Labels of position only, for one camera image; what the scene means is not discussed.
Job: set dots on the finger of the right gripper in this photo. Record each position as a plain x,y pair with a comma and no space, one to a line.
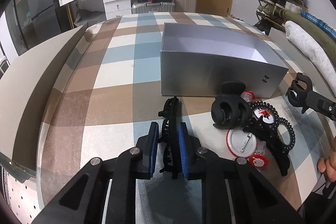
297,98
302,84

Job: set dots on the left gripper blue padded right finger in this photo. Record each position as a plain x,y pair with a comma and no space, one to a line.
187,147

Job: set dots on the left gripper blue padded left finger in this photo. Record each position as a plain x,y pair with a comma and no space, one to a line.
149,145

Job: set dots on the slim black hair clip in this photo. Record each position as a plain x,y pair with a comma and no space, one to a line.
169,136

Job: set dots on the red white printed badge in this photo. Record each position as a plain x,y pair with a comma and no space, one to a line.
266,115

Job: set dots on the long black banana clip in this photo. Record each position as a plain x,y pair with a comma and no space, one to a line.
274,144

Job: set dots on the white red-rimmed pin badge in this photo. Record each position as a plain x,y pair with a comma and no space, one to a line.
240,143

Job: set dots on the large black claw clip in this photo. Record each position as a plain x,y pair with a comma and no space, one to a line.
229,110

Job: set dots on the person's right hand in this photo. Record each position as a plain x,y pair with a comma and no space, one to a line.
327,166

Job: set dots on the white rolled blanket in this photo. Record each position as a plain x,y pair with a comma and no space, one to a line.
312,50

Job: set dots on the olive green rolled blanket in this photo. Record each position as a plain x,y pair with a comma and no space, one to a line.
323,39

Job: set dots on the blue plaid rolled blanket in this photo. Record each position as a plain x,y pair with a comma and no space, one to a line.
321,24

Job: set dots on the shoe rack with shoes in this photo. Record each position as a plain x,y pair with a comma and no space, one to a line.
270,13

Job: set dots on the silver open cardboard box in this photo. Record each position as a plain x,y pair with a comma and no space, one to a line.
196,60

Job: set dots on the beige headboard panel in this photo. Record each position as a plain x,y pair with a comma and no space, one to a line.
25,89

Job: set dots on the silver lying suitcase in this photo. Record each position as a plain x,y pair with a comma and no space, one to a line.
147,7

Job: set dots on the dark grey refrigerator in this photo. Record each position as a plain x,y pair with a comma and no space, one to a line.
32,22

